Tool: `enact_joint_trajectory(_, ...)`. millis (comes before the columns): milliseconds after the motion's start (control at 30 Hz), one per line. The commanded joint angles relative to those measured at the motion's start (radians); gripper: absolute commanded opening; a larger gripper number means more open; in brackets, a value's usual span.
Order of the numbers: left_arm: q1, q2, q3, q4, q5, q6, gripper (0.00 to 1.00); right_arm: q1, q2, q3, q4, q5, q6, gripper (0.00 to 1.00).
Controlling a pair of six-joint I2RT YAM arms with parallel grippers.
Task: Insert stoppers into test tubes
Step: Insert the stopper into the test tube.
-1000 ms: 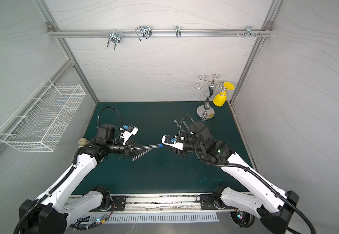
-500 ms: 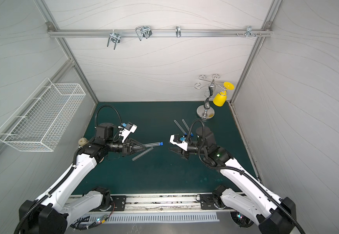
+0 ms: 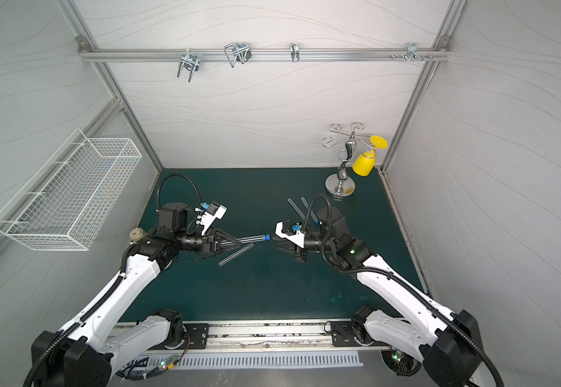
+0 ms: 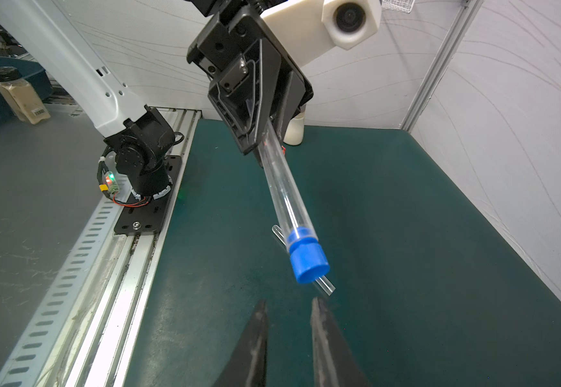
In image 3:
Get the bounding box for clear test tube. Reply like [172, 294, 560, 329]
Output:
[301, 197, 320, 226]
[238, 235, 266, 243]
[218, 243, 254, 267]
[287, 198, 306, 220]

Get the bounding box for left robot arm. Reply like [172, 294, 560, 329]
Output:
[23, 177, 242, 386]

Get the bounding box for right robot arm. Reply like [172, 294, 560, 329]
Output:
[274, 194, 504, 386]

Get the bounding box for green table mat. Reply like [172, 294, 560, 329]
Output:
[122, 169, 421, 322]

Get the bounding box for chrome cup holder stand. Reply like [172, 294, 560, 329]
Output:
[325, 122, 375, 199]

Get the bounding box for beige plastic bottle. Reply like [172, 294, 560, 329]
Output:
[129, 227, 146, 243]

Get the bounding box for metal clamp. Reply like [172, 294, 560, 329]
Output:
[289, 43, 300, 63]
[224, 42, 252, 68]
[177, 52, 200, 82]
[390, 43, 434, 63]

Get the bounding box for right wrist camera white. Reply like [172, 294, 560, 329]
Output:
[275, 220, 306, 248]

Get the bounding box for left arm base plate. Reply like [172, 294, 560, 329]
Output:
[150, 322, 210, 351]

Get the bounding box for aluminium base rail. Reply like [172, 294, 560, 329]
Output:
[66, 316, 466, 356]

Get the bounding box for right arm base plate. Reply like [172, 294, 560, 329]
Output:
[324, 320, 374, 347]

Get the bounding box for white slotted cable duct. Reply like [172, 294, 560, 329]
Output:
[171, 351, 364, 371]

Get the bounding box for white wire basket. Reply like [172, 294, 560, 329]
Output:
[0, 129, 142, 252]

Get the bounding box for aluminium crossbar rail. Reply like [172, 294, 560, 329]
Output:
[79, 46, 452, 64]

